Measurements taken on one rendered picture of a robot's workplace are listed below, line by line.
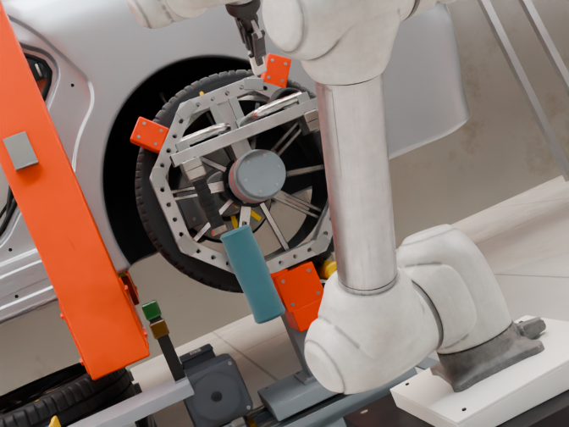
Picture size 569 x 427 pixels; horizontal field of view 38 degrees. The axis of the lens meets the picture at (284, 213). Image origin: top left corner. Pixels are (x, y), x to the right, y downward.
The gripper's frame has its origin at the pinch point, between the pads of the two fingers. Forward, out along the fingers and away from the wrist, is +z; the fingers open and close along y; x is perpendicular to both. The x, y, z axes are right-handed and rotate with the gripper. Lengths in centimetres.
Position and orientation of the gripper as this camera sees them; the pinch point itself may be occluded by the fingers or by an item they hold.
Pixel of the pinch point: (257, 61)
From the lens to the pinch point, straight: 195.3
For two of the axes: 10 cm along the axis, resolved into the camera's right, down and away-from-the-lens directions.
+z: 1.5, 5.6, 8.2
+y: 4.7, 6.8, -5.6
